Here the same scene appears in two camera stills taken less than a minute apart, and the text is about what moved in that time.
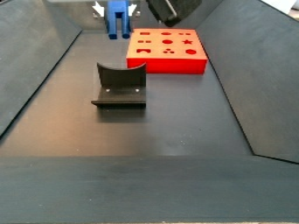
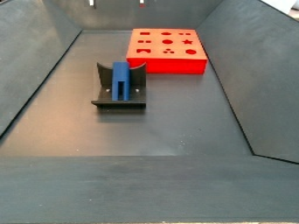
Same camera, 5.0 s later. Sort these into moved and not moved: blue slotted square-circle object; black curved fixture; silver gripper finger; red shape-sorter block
Moved: blue slotted square-circle object; silver gripper finger
Not moved: red shape-sorter block; black curved fixture
